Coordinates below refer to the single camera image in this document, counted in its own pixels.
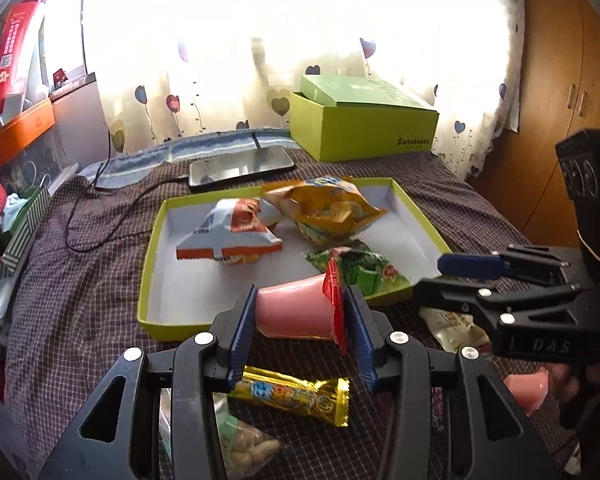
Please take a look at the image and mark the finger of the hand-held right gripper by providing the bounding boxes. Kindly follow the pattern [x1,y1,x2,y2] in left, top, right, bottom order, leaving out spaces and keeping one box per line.
[436,244,574,282]
[413,276,584,329]

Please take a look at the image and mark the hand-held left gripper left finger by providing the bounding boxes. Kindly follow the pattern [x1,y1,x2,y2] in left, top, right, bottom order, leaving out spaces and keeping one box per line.
[37,284,259,480]

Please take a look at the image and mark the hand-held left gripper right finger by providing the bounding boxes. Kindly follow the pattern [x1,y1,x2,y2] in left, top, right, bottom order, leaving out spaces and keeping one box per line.
[344,284,551,480]

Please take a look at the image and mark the white-green vacuum snack packet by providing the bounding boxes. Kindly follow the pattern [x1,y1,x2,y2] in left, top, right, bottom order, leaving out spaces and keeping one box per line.
[419,306,492,354]

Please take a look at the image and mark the pink jelly cup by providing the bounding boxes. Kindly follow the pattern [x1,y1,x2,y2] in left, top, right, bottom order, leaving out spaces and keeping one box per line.
[502,367,552,417]
[256,257,348,356]

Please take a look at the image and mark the green snack bag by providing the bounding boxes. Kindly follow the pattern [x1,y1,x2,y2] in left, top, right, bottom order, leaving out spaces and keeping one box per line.
[302,240,413,298]

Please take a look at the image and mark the shallow yellow-green box tray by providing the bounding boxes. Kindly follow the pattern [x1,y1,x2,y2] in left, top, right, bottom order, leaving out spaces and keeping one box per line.
[136,177,453,343]

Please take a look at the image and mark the gold candy bar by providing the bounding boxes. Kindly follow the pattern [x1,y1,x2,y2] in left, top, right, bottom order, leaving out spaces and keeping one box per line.
[228,366,351,428]

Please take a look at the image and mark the white and orange snack bag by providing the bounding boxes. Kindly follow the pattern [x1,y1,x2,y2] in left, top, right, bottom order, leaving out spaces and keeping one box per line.
[175,197,285,266]

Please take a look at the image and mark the yellow potato stick bag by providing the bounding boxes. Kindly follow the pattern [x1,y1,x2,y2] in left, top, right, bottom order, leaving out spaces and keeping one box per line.
[262,176,391,248]

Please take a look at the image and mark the clear peanut bag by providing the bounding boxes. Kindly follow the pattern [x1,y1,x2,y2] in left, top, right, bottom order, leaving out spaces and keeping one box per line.
[159,387,282,480]

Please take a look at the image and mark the person's right hand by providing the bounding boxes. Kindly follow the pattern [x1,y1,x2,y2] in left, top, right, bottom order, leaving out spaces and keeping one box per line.
[549,362,582,404]

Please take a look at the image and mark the wooden wardrobe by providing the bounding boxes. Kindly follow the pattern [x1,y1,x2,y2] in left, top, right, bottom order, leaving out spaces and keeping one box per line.
[467,0,600,256]

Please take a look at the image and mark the brown checkered bedsheet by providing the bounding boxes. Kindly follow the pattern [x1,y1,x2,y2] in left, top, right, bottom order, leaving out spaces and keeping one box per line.
[2,152,581,480]

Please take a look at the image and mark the deep yellow-green box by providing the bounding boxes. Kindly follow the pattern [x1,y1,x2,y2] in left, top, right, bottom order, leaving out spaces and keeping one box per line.
[289,91,440,163]

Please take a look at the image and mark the blue striped cloth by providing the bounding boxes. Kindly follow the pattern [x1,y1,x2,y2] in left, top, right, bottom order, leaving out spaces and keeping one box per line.
[77,127,308,183]

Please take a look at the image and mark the light green box lid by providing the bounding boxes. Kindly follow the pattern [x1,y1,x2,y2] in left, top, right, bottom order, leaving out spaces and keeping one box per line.
[300,74,438,111]

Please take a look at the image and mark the green-white striped box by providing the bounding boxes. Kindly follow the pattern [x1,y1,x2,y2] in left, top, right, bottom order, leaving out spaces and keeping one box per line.
[0,185,52,286]

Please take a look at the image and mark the pale blue cloth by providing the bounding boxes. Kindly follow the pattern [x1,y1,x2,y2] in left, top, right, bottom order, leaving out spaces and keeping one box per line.
[0,194,28,231]

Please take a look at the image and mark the grey cabinet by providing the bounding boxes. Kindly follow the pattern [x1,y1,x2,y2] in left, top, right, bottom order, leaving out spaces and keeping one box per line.
[49,72,112,163]

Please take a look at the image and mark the heart balloon print curtain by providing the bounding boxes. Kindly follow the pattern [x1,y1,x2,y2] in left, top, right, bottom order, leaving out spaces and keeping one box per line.
[82,0,526,181]

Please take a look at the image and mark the orange-lidded storage bin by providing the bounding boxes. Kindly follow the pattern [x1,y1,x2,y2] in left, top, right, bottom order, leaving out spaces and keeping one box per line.
[0,99,76,186]

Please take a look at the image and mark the red and white carton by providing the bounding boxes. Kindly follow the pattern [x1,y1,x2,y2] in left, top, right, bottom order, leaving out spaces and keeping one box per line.
[0,1,47,116]

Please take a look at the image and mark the black charging cable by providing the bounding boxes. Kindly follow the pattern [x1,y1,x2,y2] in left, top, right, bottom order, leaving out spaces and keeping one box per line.
[64,130,191,255]

